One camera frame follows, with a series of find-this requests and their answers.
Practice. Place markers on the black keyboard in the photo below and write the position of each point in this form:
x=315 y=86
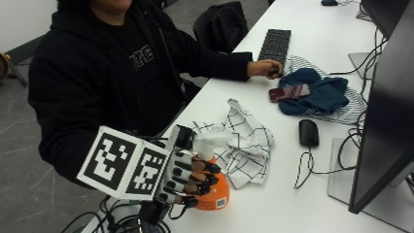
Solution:
x=276 y=45

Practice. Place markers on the orange spray bottle white nozzle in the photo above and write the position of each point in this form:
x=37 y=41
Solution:
x=218 y=194

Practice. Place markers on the white black checked cloth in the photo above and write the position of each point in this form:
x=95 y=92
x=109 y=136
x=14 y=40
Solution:
x=248 y=145

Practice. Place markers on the black computer mouse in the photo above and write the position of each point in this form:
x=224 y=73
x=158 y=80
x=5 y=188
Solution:
x=329 y=2
x=310 y=132

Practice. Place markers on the grey monitor base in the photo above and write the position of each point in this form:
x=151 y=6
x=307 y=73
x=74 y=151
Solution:
x=341 y=181
x=359 y=63

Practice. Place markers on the the person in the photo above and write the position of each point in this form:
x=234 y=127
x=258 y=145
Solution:
x=86 y=81

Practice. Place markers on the large black monitor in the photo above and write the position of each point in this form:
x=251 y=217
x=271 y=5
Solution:
x=388 y=123

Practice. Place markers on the dark blue cloth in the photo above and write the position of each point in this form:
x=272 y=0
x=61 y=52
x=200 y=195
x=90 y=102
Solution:
x=319 y=92

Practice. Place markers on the black glove camera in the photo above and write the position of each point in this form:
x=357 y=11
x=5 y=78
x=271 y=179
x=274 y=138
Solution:
x=186 y=137

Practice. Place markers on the white striped cloth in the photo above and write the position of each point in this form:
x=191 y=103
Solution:
x=352 y=110

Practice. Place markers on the wooden stool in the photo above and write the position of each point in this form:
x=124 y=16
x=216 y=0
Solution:
x=6 y=66

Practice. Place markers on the white cube of black markers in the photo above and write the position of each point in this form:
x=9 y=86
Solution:
x=123 y=161

